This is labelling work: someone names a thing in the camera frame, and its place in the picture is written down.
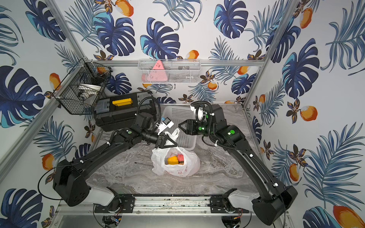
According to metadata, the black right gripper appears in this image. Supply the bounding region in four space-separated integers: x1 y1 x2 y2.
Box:
179 119 216 138

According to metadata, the white printed plastic bag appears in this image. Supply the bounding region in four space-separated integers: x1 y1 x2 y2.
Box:
151 129 200 177

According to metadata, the pink peach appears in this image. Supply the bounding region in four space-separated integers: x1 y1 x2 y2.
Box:
177 154 184 163

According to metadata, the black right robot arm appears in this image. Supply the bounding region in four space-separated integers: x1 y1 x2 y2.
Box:
179 101 298 226

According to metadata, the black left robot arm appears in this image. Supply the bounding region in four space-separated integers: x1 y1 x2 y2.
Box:
53 113 177 212

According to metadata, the white perforated plastic basket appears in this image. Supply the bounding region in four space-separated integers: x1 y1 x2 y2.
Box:
159 106 200 150

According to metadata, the black yellow toolbox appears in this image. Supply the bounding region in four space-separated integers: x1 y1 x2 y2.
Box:
93 92 158 132

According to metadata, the pink triangle card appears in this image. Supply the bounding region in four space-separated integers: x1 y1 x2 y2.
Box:
146 60 168 83

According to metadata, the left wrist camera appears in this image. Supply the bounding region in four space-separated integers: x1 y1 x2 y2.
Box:
158 117 174 135

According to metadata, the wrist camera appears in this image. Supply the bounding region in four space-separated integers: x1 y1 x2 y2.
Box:
195 105 206 123
158 117 174 135

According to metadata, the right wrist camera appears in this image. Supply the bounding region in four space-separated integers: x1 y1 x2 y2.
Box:
195 105 206 123

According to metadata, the orange handled screwdriver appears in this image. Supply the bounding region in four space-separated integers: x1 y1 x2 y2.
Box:
135 156 179 167

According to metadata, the clear wall shelf basket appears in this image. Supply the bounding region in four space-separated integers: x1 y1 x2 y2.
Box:
137 59 201 84

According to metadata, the aluminium linear rail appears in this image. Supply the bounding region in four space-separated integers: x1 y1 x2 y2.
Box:
56 195 289 216

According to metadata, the black wire mesh basket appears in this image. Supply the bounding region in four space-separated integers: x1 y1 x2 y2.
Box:
52 59 113 115

